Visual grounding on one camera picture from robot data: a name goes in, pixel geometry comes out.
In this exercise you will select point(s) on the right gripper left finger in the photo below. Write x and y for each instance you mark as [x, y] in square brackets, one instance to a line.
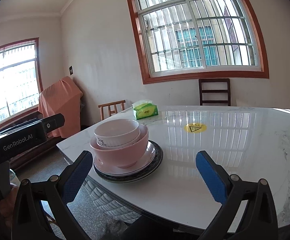
[63, 189]

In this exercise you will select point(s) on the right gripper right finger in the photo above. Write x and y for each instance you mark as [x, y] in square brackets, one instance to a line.
[229, 193]

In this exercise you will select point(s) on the pink bowl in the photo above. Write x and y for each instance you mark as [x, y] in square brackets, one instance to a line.
[125, 156]

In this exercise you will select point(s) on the white dog bowl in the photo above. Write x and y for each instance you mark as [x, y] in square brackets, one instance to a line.
[116, 132]

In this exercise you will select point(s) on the white rabbit bowl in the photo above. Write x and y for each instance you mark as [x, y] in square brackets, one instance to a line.
[132, 142]

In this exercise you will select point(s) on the white plate pink flowers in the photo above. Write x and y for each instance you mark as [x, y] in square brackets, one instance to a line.
[141, 164]

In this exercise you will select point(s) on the left hand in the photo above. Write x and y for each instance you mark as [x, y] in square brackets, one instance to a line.
[7, 206]

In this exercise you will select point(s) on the side window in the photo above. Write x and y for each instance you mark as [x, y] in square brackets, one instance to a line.
[20, 79]

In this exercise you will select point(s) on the yellow hot warning sticker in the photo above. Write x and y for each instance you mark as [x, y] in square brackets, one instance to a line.
[195, 128]

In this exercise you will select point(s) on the blue patterned dark plate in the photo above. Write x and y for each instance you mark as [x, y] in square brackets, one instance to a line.
[139, 175]

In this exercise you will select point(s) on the orange cloth covered furniture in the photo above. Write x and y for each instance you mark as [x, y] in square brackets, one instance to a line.
[62, 97]

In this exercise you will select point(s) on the light wooden chair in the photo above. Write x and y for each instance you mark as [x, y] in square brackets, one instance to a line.
[112, 108]

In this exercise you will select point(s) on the dark wooden chair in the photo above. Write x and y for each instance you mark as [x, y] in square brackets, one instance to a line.
[203, 91]

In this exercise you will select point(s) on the green tissue pack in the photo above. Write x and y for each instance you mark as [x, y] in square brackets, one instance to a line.
[144, 109]

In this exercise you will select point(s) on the large wood framed window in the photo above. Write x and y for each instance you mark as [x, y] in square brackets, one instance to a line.
[197, 39]

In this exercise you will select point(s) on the black wall switch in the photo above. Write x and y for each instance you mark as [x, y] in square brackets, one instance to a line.
[71, 70]

